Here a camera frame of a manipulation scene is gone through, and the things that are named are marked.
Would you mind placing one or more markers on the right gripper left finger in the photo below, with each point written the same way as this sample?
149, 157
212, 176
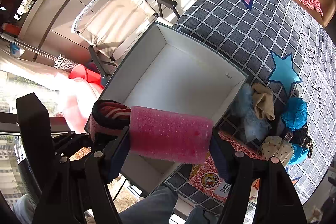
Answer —
103, 161

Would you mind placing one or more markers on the white polka dot scrunchie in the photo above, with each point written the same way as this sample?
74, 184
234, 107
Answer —
275, 146

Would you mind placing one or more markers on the pink sponge block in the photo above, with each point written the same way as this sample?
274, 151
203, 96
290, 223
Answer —
169, 136

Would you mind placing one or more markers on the person in blue jeans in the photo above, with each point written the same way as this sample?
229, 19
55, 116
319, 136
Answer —
158, 208

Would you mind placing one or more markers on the red patterned tissue box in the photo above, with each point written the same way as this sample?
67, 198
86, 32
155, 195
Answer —
206, 177

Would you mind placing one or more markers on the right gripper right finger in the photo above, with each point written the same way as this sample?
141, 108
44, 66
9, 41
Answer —
277, 200

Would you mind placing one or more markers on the pink striped sock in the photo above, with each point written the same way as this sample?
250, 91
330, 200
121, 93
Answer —
108, 117

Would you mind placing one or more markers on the leopard print scarf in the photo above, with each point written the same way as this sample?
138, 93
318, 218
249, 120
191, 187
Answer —
301, 137

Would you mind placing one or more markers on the light blue fluffy duster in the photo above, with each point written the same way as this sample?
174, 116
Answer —
242, 107

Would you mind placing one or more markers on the beige folding chair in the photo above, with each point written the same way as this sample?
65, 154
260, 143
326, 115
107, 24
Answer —
114, 29

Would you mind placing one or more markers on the blue cloth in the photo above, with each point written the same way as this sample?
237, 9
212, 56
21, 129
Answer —
299, 154
294, 115

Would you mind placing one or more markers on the white open storage box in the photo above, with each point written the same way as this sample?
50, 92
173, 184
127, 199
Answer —
168, 70

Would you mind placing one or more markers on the checkered star tablecloth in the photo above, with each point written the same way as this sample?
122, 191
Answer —
248, 37

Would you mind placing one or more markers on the beige sock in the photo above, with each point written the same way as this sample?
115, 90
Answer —
263, 102

